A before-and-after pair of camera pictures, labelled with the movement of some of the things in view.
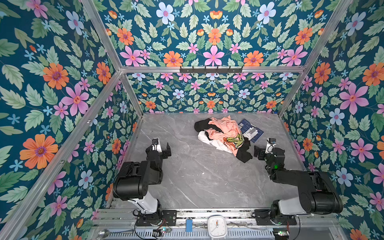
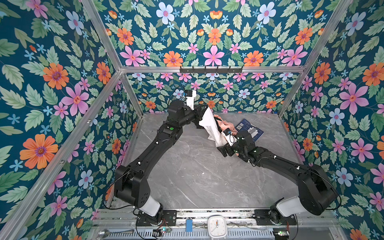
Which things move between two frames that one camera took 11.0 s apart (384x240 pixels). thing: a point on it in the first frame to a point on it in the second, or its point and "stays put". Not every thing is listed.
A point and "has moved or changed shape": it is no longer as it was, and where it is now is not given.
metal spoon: (104, 233) stays put
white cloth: (218, 144) has moved or changed shape
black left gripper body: (163, 155) to (196, 115)
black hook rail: (211, 70) stays put
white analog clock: (217, 226) stays put
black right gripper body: (262, 153) to (231, 150)
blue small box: (189, 225) stays put
